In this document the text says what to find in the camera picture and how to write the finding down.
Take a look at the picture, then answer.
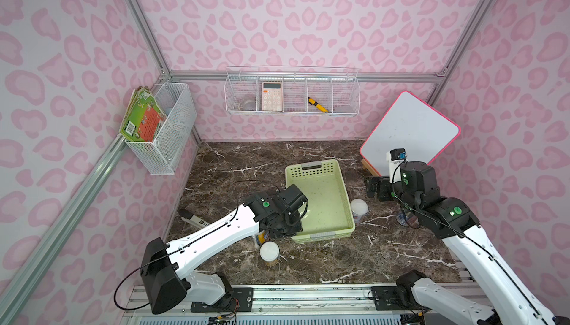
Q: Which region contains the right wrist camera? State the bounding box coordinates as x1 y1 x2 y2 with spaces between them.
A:
387 148 407 184

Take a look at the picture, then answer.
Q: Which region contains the wooden board easel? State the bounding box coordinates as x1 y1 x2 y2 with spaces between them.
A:
361 159 380 177

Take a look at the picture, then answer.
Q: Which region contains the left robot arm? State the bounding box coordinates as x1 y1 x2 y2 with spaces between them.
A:
140 185 309 315

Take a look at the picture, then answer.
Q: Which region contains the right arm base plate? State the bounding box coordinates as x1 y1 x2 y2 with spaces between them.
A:
367 285 419 311

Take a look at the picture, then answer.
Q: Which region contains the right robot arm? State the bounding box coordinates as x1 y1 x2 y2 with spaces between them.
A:
365 159 569 324

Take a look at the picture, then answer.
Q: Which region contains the green plastic basket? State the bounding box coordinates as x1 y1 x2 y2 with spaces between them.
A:
285 159 355 244

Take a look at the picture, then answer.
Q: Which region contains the clear jar blue lid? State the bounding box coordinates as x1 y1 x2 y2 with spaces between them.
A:
396 208 420 229

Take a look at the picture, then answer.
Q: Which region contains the wire wall shelf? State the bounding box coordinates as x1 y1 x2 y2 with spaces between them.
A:
224 65 360 116

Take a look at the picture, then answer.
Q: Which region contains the grey stapler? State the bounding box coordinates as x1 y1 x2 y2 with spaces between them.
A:
178 209 209 229

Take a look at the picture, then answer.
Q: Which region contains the white board pink frame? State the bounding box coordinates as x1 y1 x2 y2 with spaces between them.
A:
360 91 461 176

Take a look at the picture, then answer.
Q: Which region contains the green red booklet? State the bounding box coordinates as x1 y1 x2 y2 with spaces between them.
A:
119 86 167 142

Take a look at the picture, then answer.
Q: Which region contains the pink can white lid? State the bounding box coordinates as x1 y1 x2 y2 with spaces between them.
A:
350 199 369 226

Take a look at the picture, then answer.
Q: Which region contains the white mesh wall basket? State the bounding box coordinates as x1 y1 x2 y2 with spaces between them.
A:
122 83 197 176

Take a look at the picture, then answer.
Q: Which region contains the short orange can white lid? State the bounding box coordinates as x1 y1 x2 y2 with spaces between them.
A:
260 241 280 267

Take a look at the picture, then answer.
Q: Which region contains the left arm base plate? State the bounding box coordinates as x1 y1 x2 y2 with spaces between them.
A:
191 287 254 313

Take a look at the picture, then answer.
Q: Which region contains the pink calculator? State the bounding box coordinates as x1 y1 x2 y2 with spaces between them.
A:
261 82 283 112

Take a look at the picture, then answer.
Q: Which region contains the yellow utility knife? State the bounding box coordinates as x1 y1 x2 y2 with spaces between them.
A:
307 97 329 114

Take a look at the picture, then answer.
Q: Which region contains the clear tape roll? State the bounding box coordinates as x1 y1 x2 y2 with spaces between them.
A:
239 99 257 111

